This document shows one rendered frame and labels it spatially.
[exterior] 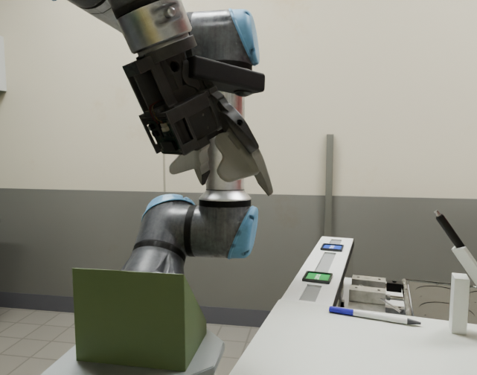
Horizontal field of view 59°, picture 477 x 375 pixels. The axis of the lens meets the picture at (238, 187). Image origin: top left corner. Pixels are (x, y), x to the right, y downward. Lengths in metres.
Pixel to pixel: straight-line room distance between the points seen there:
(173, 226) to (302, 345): 0.42
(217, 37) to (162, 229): 0.42
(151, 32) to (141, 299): 0.51
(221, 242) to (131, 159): 2.12
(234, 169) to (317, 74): 2.27
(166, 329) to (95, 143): 2.35
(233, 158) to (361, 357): 0.32
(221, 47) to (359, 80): 1.89
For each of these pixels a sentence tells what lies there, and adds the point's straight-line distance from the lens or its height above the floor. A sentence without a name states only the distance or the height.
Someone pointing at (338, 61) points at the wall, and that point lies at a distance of 2.74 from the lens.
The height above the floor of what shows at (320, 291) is 0.96.
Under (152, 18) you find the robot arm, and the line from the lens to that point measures 0.48.
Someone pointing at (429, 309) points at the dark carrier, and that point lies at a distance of 0.99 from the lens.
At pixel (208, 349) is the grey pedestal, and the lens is 0.93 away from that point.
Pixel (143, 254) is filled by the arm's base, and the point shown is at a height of 1.02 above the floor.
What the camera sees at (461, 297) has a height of 1.02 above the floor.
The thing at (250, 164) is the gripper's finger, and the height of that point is 1.22.
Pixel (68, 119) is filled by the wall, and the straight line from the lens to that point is 3.18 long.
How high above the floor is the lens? 1.25
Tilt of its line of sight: 6 degrees down
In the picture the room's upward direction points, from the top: straight up
